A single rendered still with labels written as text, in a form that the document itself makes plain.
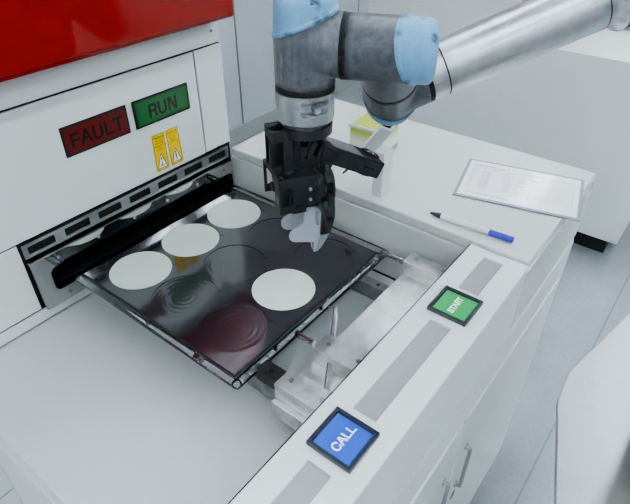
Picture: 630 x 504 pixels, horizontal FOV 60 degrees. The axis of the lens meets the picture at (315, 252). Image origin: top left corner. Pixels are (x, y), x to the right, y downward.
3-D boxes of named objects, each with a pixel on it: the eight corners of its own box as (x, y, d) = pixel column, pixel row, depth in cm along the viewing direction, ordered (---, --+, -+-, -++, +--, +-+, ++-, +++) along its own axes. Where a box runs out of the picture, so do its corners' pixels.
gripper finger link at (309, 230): (285, 256, 83) (283, 204, 77) (322, 247, 84) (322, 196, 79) (292, 268, 80) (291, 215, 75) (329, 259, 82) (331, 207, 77)
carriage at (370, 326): (271, 415, 73) (270, 401, 71) (409, 277, 96) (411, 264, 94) (319, 447, 69) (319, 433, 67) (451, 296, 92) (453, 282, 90)
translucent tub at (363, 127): (346, 155, 108) (348, 123, 104) (365, 141, 113) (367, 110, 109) (380, 165, 105) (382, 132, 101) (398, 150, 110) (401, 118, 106)
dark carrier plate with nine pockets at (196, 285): (84, 276, 89) (84, 273, 89) (234, 191, 111) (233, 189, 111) (235, 378, 72) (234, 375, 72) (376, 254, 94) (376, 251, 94)
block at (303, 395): (274, 397, 72) (273, 382, 70) (291, 381, 74) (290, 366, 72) (323, 429, 68) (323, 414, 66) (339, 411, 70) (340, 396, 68)
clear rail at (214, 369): (73, 281, 89) (71, 274, 88) (81, 276, 90) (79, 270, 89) (237, 394, 71) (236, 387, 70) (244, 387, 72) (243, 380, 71)
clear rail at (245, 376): (229, 388, 72) (228, 381, 71) (382, 252, 95) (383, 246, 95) (237, 394, 71) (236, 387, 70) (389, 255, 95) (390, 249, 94)
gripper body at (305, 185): (264, 193, 79) (259, 115, 72) (319, 183, 82) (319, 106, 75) (281, 221, 74) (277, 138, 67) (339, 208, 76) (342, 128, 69)
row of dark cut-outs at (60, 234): (24, 258, 85) (18, 245, 83) (226, 155, 112) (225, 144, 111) (26, 260, 84) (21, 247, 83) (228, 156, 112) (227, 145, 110)
